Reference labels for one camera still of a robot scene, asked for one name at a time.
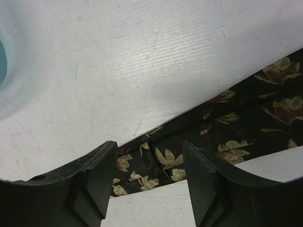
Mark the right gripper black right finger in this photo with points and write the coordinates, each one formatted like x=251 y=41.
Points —
x=223 y=195

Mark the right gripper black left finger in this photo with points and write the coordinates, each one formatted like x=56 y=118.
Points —
x=73 y=195

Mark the black gold patterned tie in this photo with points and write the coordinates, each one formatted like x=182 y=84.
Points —
x=261 y=115

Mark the teal plastic tub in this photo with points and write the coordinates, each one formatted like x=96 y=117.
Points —
x=3 y=63

